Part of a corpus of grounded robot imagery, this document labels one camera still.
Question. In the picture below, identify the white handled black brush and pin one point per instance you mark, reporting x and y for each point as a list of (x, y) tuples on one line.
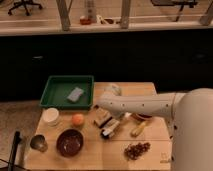
[(109, 129)]

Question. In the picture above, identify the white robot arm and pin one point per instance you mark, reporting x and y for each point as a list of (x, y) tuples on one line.
[(192, 114)]

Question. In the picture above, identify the wooden block brush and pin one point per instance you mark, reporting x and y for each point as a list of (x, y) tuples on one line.
[(102, 118)]

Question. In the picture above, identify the grey sponge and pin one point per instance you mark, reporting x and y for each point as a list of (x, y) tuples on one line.
[(75, 94)]

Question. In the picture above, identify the green plastic tray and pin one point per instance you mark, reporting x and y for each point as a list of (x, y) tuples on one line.
[(58, 88)]

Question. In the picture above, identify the orange fruit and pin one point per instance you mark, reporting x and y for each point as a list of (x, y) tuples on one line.
[(77, 119)]

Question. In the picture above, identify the orange bowl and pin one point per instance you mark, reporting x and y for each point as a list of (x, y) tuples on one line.
[(141, 117)]

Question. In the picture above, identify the white cup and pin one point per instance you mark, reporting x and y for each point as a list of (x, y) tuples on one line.
[(51, 116)]

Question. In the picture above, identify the dark brown bowl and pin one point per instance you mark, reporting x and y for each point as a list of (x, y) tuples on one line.
[(69, 143)]

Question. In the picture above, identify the red object on shelf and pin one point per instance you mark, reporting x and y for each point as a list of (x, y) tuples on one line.
[(85, 21)]

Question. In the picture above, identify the pile of brown debris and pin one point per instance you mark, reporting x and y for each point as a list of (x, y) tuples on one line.
[(133, 152)]

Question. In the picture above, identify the metal cup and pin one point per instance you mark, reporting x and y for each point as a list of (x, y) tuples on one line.
[(39, 143)]

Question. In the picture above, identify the black stand pole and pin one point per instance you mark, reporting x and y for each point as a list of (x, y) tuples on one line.
[(16, 141)]

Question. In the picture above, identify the black office chair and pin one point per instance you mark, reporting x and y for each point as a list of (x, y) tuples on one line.
[(25, 4)]

